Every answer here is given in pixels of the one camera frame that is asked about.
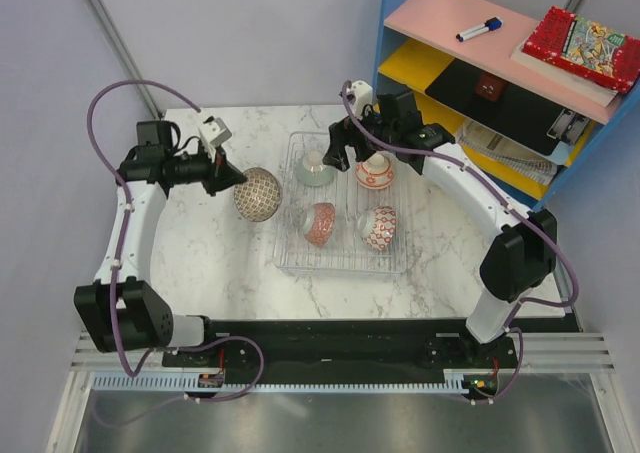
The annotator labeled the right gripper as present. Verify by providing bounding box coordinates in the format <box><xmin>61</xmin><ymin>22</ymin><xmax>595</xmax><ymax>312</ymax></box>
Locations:
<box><xmin>323</xmin><ymin>101</ymin><xmax>398</xmax><ymax>172</ymax></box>

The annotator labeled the orange leaf pattern bowl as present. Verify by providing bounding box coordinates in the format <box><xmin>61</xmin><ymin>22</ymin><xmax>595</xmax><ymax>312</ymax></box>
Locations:
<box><xmin>355</xmin><ymin>153</ymin><xmax>395</xmax><ymax>190</ymax></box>

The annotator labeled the brown lattice pattern bowl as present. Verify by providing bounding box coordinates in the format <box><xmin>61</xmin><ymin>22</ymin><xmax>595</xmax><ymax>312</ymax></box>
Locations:
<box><xmin>233</xmin><ymin>167</ymin><xmax>283</xmax><ymax>223</ymax></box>

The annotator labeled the green ribbed bowl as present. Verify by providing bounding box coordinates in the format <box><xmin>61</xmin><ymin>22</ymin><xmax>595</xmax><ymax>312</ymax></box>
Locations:
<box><xmin>295</xmin><ymin>150</ymin><xmax>335</xmax><ymax>187</ymax></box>

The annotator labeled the white wire dish rack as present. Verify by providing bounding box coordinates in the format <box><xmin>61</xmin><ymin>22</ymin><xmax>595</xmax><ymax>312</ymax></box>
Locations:
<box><xmin>274</xmin><ymin>132</ymin><xmax>407</xmax><ymax>277</ymax></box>

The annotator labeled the blue triangle pattern bowl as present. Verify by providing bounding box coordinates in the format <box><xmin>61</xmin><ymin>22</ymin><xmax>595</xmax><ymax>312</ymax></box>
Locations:
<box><xmin>356</xmin><ymin>206</ymin><xmax>398</xmax><ymax>252</ymax></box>

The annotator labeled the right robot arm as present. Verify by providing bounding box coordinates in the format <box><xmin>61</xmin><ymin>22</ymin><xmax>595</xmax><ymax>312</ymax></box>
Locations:
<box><xmin>323</xmin><ymin>81</ymin><xmax>557</xmax><ymax>367</ymax></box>

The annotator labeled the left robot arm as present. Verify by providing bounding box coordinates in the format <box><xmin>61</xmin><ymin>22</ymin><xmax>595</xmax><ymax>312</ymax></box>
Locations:
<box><xmin>74</xmin><ymin>116</ymin><xmax>247</xmax><ymax>366</ymax></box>

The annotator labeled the blue shelf unit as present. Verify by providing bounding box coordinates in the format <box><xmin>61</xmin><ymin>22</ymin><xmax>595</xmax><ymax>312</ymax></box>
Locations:
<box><xmin>373</xmin><ymin>0</ymin><xmax>639</xmax><ymax>209</ymax></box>

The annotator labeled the black clipboard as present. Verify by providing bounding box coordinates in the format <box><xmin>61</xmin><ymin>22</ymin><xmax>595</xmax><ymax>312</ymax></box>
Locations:
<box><xmin>425</xmin><ymin>59</ymin><xmax>590</xmax><ymax>156</ymax></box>

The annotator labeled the brown cube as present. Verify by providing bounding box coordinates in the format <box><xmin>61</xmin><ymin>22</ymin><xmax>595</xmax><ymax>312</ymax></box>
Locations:
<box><xmin>474</xmin><ymin>72</ymin><xmax>508</xmax><ymax>102</ymax></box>

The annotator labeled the spiral notebook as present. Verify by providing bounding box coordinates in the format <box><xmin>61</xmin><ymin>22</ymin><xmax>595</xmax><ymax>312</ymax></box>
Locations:
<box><xmin>455</xmin><ymin>120</ymin><xmax>559</xmax><ymax>185</ymax></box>

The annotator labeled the blue whiteboard marker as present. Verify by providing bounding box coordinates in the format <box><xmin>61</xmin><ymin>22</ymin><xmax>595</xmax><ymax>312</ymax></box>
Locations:
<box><xmin>456</xmin><ymin>17</ymin><xmax>503</xmax><ymax>43</ymax></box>

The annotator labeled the grey book under red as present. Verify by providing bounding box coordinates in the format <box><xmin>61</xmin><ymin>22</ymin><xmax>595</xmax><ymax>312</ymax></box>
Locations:
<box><xmin>511</xmin><ymin>43</ymin><xmax>618</xmax><ymax>107</ymax></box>

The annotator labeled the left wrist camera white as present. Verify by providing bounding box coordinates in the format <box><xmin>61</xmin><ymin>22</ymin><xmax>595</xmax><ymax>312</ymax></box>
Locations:
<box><xmin>197</xmin><ymin>113</ymin><xmax>232</xmax><ymax>158</ymax></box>

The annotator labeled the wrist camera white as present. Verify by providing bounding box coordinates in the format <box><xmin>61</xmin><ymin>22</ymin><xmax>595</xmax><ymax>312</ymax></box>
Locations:
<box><xmin>197</xmin><ymin>113</ymin><xmax>232</xmax><ymax>158</ymax></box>
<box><xmin>346</xmin><ymin>80</ymin><xmax>373</xmax><ymax>116</ymax></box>

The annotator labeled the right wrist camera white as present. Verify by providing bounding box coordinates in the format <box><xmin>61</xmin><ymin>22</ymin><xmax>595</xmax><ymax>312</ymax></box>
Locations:
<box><xmin>346</xmin><ymin>80</ymin><xmax>373</xmax><ymax>116</ymax></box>

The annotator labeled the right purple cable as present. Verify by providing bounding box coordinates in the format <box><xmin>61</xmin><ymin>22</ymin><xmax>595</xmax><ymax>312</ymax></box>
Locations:
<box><xmin>340</xmin><ymin>79</ymin><xmax>582</xmax><ymax>407</ymax></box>

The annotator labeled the purple cable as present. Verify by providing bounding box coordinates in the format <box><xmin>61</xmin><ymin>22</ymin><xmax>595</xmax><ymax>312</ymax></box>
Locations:
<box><xmin>340</xmin><ymin>79</ymin><xmax>582</xmax><ymax>407</ymax></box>
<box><xmin>86</xmin><ymin>79</ymin><xmax>266</xmax><ymax>428</ymax></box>

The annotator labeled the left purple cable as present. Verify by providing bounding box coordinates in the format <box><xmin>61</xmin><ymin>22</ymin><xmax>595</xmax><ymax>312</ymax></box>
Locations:
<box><xmin>86</xmin><ymin>79</ymin><xmax>266</xmax><ymax>428</ymax></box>

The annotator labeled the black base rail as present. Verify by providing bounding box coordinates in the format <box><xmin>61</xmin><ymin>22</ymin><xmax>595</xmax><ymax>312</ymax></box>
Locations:
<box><xmin>162</xmin><ymin>319</ymin><xmax>517</xmax><ymax>386</ymax></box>

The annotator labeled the white cable duct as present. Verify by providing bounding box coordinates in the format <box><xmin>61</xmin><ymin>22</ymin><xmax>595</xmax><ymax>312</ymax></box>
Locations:
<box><xmin>91</xmin><ymin>371</ymin><xmax>470</xmax><ymax>395</ymax></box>

